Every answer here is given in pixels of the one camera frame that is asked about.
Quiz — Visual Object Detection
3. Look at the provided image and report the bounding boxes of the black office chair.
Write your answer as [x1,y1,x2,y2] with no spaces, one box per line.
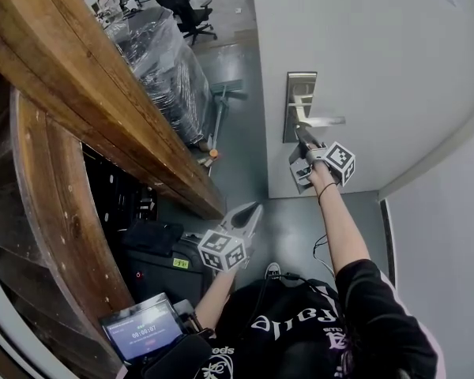
[156,0,218,47]

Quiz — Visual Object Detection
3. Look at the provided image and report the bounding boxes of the plastic-wrapped pallet load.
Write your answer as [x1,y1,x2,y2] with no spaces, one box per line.
[106,6,214,149]

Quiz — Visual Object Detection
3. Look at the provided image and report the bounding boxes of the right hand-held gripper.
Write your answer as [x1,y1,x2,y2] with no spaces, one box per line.
[288,126,356,195]

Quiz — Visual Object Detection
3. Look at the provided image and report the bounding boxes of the grey long-handled floor broom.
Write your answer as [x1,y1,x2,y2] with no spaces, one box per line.
[199,77,249,152]

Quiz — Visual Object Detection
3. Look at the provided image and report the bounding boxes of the thin black floor cable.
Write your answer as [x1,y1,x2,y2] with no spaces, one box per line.
[312,233,337,278]

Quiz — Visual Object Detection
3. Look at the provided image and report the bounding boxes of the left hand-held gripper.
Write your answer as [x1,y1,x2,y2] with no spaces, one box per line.
[197,201,264,272]

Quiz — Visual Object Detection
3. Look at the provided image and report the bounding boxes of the black stacked gear under stairs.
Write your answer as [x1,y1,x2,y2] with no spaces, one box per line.
[81,144,159,232]

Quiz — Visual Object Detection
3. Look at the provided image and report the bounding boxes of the person's white shoe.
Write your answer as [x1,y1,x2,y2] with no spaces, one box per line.
[264,261,282,282]

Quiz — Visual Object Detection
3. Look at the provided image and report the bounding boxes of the person's left forearm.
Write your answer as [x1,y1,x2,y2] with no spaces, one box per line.
[193,268,240,329]

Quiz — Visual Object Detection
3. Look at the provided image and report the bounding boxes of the black chest pouch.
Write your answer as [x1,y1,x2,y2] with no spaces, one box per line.
[141,333,214,379]

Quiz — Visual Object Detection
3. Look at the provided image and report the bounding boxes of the white door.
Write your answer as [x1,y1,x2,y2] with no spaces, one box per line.
[249,0,474,200]

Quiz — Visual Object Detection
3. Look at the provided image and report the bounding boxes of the person's right forearm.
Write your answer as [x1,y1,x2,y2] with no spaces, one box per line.
[310,163,374,276]

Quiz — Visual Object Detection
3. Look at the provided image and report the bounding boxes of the black equipment case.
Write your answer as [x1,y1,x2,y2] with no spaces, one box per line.
[124,227,216,307]

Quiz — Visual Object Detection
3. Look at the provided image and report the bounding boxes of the black screen mount bracket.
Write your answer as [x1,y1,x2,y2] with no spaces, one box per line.
[177,300,215,337]

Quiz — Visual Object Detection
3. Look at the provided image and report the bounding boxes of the black chest cable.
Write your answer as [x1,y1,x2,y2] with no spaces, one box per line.
[256,273,313,331]

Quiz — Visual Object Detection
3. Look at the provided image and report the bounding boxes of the person's black printed shirt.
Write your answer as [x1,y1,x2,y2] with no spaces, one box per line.
[199,258,439,379]

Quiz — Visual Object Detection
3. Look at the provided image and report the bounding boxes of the wooden staircase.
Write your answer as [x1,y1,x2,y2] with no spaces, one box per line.
[0,0,226,379]

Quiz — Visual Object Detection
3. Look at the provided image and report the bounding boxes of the black wrist band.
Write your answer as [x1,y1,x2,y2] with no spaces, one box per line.
[317,182,339,205]

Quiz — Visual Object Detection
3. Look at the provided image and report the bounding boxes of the chest-mounted screen device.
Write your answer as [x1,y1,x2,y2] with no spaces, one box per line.
[100,293,187,365]

